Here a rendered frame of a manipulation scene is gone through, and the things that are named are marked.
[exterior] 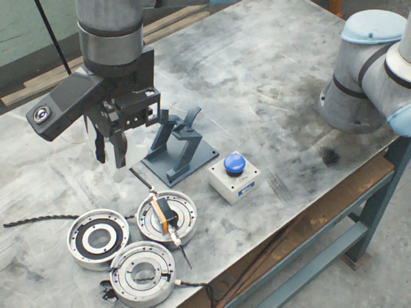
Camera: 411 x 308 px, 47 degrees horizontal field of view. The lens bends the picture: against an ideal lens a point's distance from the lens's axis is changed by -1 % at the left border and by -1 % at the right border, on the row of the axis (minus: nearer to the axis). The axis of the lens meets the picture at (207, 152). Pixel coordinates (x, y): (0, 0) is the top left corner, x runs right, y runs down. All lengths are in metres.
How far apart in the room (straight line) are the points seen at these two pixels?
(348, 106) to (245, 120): 0.22
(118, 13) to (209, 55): 0.68
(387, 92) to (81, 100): 0.51
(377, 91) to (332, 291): 0.98
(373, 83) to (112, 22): 0.51
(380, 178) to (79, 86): 0.90
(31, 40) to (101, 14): 1.95
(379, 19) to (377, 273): 1.06
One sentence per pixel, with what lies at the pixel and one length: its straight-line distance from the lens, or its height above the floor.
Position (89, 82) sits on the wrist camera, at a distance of 0.60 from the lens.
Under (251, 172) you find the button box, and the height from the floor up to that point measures 0.85.
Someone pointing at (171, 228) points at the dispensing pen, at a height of 0.86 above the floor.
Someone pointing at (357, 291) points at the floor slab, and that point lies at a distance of 1.75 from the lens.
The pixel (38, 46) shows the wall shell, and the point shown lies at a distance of 2.51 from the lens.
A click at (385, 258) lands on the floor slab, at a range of 1.84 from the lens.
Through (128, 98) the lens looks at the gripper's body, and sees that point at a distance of 0.63.
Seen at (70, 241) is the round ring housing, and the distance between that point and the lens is 0.85.
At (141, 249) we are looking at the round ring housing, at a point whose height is 0.83.
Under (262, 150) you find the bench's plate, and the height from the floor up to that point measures 0.80.
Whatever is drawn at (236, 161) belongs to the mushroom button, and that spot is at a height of 0.87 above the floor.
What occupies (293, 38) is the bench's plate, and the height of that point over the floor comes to 0.80.
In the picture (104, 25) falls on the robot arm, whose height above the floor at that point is 1.24.
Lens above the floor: 1.54
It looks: 49 degrees down
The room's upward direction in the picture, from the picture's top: 2 degrees counter-clockwise
